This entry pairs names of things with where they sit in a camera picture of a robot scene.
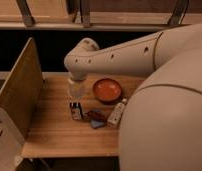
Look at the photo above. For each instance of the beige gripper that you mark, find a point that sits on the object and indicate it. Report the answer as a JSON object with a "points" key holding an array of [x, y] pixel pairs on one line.
{"points": [[75, 80]]}

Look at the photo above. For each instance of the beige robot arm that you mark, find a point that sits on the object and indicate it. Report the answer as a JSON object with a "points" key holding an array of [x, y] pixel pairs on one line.
{"points": [[161, 128]]}

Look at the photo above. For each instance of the orange bowl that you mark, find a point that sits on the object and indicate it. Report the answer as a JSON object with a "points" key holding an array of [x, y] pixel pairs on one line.
{"points": [[107, 90]]}

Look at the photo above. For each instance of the dark red small object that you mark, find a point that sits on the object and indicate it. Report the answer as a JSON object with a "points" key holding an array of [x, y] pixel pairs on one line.
{"points": [[93, 115]]}

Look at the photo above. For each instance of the blue cloth piece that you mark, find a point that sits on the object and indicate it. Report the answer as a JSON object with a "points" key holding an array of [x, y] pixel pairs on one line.
{"points": [[97, 124]]}

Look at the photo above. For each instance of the left wooden side panel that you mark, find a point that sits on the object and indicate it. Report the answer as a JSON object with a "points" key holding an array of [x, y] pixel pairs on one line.
{"points": [[20, 91]]}

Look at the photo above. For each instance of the white tube bottle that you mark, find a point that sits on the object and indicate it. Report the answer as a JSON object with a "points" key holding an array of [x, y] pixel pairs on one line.
{"points": [[115, 116]]}

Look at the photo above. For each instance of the wooden shelf rail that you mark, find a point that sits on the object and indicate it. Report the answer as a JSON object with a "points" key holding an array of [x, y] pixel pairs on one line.
{"points": [[99, 15]]}

